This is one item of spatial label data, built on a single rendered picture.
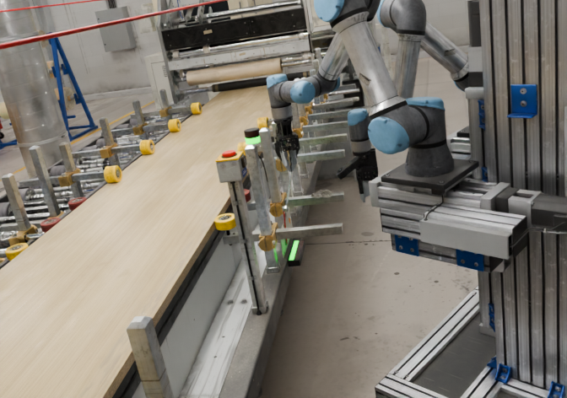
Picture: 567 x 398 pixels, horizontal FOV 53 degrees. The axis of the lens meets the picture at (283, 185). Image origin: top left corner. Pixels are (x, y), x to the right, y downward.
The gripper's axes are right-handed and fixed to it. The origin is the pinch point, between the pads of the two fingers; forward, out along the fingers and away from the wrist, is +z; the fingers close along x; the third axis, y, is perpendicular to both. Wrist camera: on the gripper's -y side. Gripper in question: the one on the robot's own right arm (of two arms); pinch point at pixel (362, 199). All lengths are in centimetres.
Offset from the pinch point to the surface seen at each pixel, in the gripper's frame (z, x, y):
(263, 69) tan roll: -21, 250, -82
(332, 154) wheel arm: -12.4, 23.4, -11.9
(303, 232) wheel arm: -0.3, -26.6, -20.3
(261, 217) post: -9.3, -30.8, -33.0
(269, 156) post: -23.4, -5.8, -32.2
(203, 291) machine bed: 8, -49, -53
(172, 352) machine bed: 8, -81, -53
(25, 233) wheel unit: -4, -11, -139
